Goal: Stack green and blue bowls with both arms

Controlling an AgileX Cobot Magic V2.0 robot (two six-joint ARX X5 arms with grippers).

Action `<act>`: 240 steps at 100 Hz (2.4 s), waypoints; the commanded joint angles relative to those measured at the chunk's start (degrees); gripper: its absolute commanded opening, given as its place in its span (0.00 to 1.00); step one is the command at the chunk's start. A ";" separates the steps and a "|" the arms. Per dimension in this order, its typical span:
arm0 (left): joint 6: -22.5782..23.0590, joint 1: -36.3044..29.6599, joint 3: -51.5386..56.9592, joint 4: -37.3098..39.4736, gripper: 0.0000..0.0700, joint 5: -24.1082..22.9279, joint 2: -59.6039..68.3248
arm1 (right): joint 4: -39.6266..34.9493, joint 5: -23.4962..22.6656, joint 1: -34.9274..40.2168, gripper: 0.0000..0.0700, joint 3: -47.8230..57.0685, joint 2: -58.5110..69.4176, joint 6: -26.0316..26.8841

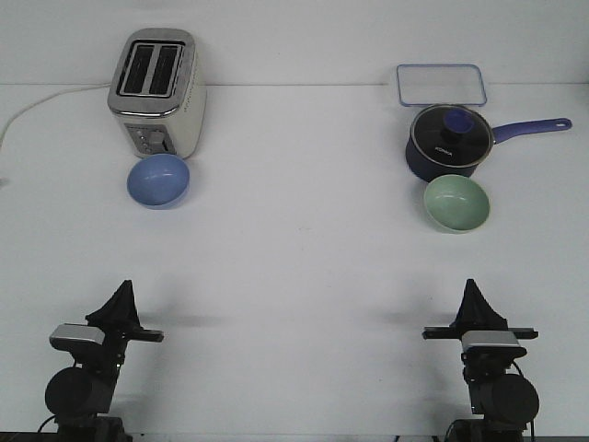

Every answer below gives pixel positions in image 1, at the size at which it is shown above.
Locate green bowl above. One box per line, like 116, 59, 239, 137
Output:
423, 174, 491, 233

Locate blue bowl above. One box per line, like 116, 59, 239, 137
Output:
126, 154, 191, 210

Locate blue saucepan with handle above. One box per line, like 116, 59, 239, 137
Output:
405, 118, 572, 181

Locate glass pot lid blue knob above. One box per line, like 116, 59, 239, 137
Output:
410, 105, 493, 168

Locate white toaster power cable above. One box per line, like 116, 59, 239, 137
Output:
0, 83, 113, 149

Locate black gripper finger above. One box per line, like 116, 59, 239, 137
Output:
86, 280, 132, 328
123, 280, 141, 329
450, 278, 479, 329
470, 279, 507, 331

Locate silver cream two-slot toaster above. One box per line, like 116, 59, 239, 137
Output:
107, 28, 207, 158

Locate clear container blue rim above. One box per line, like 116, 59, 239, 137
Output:
396, 64, 487, 107

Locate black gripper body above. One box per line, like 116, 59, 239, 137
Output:
68, 327, 164, 378
422, 326, 538, 382

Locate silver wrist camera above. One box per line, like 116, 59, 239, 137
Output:
49, 323, 105, 351
461, 331, 521, 352

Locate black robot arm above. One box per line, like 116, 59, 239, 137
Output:
44, 280, 164, 441
422, 278, 540, 441

